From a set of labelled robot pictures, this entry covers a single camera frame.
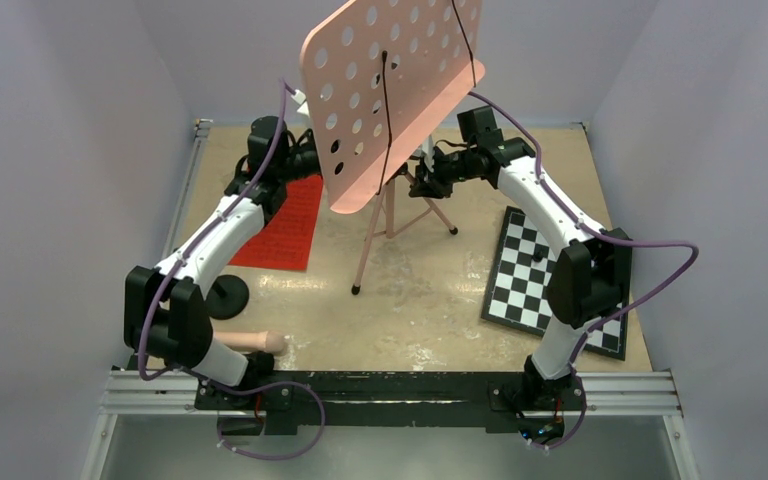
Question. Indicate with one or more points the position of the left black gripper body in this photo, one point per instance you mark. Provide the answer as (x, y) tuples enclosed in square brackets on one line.
[(303, 161)]

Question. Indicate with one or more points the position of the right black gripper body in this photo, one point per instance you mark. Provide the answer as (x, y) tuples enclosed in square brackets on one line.
[(450, 168)]

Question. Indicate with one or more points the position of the pink tripod music stand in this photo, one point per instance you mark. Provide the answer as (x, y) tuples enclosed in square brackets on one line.
[(380, 76)]

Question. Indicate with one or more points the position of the black microphone stand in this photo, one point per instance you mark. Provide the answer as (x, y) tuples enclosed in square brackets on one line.
[(227, 297)]

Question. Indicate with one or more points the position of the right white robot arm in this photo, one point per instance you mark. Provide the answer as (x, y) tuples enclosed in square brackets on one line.
[(590, 279)]

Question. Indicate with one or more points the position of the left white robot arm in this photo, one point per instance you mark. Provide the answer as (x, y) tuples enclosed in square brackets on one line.
[(166, 312)]

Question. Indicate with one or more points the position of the black white chessboard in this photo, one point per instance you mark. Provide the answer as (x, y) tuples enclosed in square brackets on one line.
[(516, 292)]

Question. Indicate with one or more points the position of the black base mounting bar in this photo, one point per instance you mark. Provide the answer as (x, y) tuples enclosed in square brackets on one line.
[(492, 401)]

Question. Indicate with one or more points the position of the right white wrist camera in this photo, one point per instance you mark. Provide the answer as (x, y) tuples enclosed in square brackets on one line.
[(427, 152)]

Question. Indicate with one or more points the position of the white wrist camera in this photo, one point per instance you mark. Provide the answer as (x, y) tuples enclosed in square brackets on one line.
[(427, 152), (302, 109)]

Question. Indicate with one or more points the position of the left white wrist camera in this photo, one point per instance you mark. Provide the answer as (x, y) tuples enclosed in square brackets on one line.
[(302, 109)]

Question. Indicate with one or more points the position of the aluminium frame rail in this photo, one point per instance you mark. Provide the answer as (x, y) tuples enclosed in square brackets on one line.
[(419, 313)]

